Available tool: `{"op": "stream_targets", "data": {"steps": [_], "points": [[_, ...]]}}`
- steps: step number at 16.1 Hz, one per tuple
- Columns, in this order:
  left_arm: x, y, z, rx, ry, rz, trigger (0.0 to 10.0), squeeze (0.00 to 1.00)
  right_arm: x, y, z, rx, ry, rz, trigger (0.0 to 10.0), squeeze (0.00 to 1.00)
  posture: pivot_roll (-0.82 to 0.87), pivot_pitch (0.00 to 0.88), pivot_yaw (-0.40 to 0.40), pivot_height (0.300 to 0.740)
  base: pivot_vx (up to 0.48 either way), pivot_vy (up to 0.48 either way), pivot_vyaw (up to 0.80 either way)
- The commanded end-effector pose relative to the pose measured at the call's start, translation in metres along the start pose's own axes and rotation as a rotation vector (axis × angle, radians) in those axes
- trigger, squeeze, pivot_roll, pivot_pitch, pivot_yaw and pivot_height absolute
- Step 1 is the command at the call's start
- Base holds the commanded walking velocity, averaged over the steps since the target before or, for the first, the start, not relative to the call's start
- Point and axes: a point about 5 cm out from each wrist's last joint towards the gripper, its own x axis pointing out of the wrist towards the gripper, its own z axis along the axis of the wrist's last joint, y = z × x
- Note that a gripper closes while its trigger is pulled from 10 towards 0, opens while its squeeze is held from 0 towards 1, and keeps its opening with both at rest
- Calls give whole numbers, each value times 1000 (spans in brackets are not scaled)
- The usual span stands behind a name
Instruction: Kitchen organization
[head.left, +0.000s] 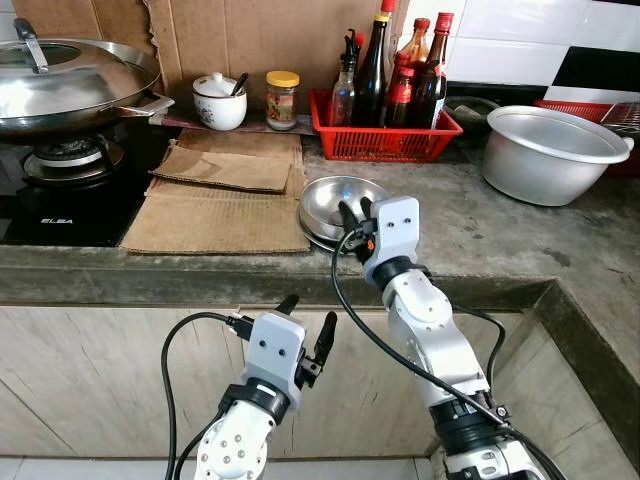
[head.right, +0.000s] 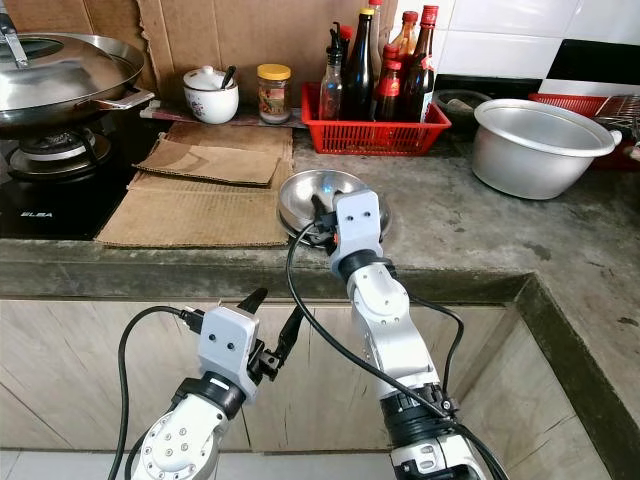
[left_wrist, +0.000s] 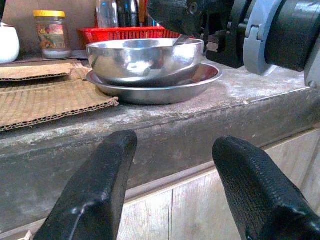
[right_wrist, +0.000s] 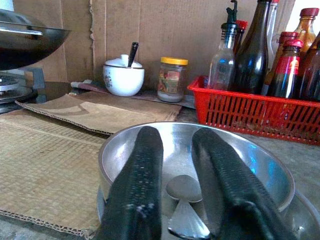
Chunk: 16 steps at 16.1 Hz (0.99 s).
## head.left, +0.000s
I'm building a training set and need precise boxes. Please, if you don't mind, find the clear bottle black spout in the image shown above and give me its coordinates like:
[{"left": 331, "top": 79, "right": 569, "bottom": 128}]
[{"left": 333, "top": 30, "right": 359, "bottom": 126}]

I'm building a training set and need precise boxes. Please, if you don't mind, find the glass jar yellow lid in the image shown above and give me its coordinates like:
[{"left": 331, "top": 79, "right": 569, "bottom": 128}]
[{"left": 266, "top": 70, "right": 301, "bottom": 131}]

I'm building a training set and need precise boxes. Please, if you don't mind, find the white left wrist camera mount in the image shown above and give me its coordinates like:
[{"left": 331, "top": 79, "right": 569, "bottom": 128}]
[{"left": 243, "top": 310, "right": 307, "bottom": 406}]

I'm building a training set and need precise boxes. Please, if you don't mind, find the small folded cardboard piece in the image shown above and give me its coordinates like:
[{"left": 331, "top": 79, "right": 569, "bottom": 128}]
[{"left": 150, "top": 143, "right": 293, "bottom": 194}]

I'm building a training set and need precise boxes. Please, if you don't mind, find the brown bottle red cap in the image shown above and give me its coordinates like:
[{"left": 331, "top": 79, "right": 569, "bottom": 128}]
[{"left": 398, "top": 17, "right": 433, "bottom": 71}]

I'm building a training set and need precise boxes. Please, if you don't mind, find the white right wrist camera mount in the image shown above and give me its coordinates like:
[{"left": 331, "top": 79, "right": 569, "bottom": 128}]
[{"left": 362, "top": 196, "right": 421, "bottom": 286}]

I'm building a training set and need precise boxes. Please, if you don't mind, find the red plastic bottle basket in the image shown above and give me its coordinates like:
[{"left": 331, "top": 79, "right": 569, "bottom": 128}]
[{"left": 310, "top": 88, "right": 463, "bottom": 163}]

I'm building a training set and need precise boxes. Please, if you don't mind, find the black gas stove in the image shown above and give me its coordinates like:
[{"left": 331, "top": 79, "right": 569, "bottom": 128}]
[{"left": 0, "top": 122, "right": 156, "bottom": 247}]

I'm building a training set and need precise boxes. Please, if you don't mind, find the tall dark sauce bottle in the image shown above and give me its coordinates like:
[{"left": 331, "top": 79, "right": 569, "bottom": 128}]
[{"left": 355, "top": 0, "right": 393, "bottom": 126}]

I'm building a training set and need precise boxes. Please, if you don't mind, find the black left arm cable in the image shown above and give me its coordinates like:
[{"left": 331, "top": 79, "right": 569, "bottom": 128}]
[{"left": 160, "top": 311, "right": 255, "bottom": 480}]

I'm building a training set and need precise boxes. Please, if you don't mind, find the brown cardboard wall sheet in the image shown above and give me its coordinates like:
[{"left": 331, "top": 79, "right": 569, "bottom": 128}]
[{"left": 10, "top": 0, "right": 406, "bottom": 111}]

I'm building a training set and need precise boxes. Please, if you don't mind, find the shallow stainless steel bowl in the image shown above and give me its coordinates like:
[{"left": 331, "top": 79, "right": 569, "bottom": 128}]
[
  {"left": 300, "top": 176, "right": 391, "bottom": 246},
  {"left": 300, "top": 225, "right": 351, "bottom": 253}
]

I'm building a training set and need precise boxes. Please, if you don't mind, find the dark grey round bowl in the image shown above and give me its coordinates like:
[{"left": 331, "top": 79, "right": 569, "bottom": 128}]
[{"left": 445, "top": 95, "right": 501, "bottom": 131}]

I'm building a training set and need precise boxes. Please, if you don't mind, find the metal wire rack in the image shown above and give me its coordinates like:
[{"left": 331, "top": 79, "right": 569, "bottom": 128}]
[{"left": 600, "top": 102, "right": 640, "bottom": 136}]

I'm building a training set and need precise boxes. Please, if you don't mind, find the steel wok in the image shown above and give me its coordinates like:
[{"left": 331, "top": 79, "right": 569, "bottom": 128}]
[{"left": 0, "top": 60, "right": 174, "bottom": 137}]

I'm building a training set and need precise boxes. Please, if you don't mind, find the dark labelled bottle red cap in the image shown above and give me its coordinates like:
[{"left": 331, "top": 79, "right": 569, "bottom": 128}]
[{"left": 415, "top": 12, "right": 454, "bottom": 129}]

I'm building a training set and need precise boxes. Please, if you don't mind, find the large aluminium pot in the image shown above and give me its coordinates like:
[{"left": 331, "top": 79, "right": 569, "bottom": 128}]
[{"left": 483, "top": 105, "right": 633, "bottom": 207}]

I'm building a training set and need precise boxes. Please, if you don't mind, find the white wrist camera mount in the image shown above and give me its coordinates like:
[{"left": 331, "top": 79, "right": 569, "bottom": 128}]
[
  {"left": 243, "top": 310, "right": 307, "bottom": 406},
  {"left": 362, "top": 196, "right": 421, "bottom": 286}
]

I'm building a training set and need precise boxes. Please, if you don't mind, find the flat red plastic basket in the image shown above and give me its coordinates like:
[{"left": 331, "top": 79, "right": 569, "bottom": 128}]
[{"left": 533, "top": 98, "right": 640, "bottom": 126}]

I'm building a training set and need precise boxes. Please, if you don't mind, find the large corrugated cardboard mat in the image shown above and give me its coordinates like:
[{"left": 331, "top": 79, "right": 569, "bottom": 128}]
[{"left": 120, "top": 128, "right": 311, "bottom": 256}]

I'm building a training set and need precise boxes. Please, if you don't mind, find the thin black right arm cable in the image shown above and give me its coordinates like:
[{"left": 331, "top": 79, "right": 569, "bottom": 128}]
[{"left": 455, "top": 305, "right": 508, "bottom": 393}]

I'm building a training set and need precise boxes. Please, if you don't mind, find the steel wok lid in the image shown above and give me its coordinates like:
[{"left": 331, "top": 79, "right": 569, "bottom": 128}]
[{"left": 0, "top": 18, "right": 161, "bottom": 121}]

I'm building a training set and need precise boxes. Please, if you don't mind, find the small red labelled bottle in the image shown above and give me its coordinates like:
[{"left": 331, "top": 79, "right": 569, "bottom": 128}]
[{"left": 385, "top": 52, "right": 416, "bottom": 128}]

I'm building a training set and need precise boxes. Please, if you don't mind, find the white ceramic lidded jar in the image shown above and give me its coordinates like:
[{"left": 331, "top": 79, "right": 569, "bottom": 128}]
[{"left": 192, "top": 72, "right": 248, "bottom": 132}]

